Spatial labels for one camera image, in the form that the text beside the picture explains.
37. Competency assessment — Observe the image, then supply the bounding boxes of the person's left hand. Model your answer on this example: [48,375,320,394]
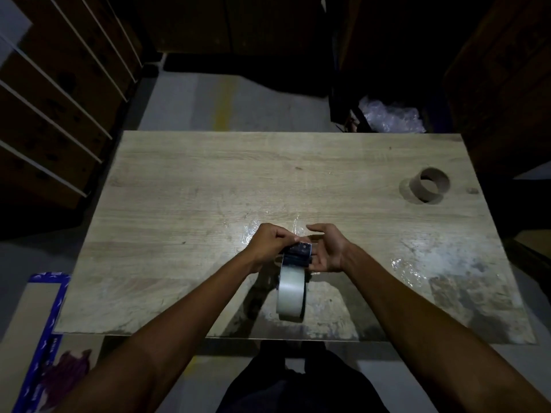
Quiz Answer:
[242,223,311,274]

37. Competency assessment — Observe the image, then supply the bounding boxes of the person's right hand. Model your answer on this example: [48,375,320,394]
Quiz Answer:
[305,223,354,274]

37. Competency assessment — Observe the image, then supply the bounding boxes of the black tape dispenser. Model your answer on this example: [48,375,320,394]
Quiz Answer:
[282,242,313,269]

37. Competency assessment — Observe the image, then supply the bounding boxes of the person's right forearm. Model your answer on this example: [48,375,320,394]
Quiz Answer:
[340,244,551,413]

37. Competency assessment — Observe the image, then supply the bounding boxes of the person's left forearm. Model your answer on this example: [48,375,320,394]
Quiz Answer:
[56,249,259,413]

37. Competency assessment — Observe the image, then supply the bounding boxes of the wooden table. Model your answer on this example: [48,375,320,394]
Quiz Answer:
[55,131,537,345]

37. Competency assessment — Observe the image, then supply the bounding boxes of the clear packing tape roll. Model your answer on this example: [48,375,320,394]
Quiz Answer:
[276,264,308,323]

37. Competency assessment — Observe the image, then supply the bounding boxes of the empty cardboard tape core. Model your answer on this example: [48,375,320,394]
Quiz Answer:
[409,167,451,203]

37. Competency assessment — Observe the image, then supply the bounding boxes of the clear bubble wrap bundle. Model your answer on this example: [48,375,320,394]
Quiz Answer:
[359,96,427,134]

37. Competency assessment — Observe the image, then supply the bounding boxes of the person's dark trousers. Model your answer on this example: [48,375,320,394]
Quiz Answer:
[216,341,390,413]

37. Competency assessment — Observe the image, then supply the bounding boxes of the dark wooden cabinet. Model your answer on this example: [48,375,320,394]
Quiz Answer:
[325,0,551,181]

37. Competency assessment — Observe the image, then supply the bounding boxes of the brown shelf with white rails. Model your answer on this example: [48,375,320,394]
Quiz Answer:
[0,0,145,211]

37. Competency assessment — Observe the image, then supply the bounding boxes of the blue and white cardboard box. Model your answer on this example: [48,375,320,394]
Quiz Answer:
[0,273,93,413]

